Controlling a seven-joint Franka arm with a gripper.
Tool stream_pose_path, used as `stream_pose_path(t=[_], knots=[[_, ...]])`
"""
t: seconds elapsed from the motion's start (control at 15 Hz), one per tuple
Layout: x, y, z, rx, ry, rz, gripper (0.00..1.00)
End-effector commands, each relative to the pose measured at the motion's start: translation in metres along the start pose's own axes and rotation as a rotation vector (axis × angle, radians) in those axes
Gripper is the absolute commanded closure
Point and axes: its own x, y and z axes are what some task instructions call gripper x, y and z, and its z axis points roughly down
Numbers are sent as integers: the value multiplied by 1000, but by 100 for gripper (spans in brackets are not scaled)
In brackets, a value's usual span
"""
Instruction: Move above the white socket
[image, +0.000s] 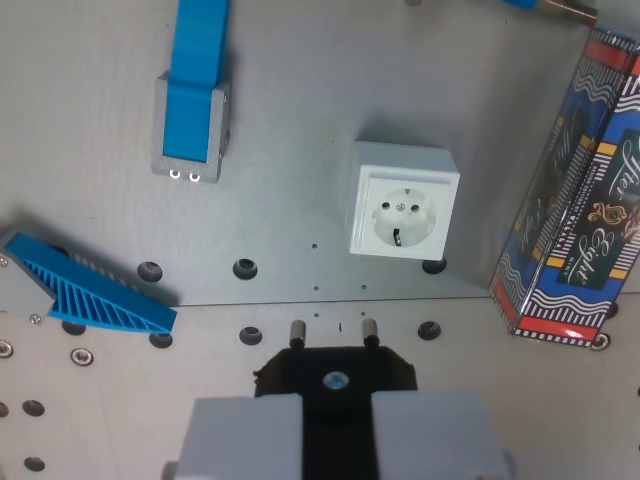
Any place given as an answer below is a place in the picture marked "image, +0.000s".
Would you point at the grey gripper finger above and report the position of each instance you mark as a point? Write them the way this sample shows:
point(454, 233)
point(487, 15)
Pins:
point(430, 435)
point(245, 440)

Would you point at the black power plug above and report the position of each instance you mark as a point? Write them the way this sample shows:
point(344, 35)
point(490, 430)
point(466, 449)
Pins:
point(337, 365)

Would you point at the blue ribbed printed wedge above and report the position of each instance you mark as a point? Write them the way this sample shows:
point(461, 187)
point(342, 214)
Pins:
point(100, 295)

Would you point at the After Eight chocolate box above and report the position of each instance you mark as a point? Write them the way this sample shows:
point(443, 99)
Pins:
point(580, 210)

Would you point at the grey printed holder block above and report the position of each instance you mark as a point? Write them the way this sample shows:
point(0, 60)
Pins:
point(220, 130)

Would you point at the blue smooth printed finger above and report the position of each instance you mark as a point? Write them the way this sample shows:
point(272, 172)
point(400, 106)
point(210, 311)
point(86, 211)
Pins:
point(192, 75)

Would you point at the small blue plastic part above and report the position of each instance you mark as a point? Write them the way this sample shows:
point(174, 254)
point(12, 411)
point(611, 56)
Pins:
point(522, 3)

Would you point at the white wall socket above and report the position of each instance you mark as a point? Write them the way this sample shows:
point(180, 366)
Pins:
point(405, 200)

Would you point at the grey mounting bracket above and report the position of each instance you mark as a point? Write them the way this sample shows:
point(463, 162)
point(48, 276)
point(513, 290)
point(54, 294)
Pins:
point(22, 292)

